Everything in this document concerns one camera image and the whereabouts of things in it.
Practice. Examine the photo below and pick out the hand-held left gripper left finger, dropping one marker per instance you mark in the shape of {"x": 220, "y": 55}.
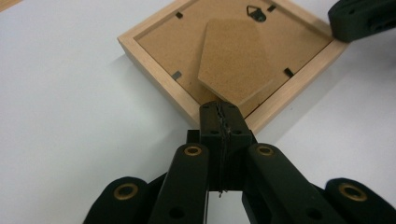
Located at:
{"x": 213, "y": 130}

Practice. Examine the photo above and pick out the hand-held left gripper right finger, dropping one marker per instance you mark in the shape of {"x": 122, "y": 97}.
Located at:
{"x": 236, "y": 133}

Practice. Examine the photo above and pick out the wooden photo frame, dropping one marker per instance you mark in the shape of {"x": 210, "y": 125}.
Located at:
{"x": 174, "y": 46}

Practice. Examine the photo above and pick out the white table sheet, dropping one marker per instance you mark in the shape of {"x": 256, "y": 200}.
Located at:
{"x": 62, "y": 109}

